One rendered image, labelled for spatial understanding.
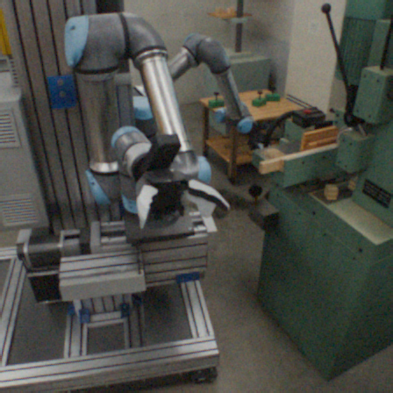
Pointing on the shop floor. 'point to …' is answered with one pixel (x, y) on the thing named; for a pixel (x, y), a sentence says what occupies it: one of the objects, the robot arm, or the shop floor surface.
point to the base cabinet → (324, 291)
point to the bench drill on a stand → (246, 61)
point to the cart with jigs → (253, 99)
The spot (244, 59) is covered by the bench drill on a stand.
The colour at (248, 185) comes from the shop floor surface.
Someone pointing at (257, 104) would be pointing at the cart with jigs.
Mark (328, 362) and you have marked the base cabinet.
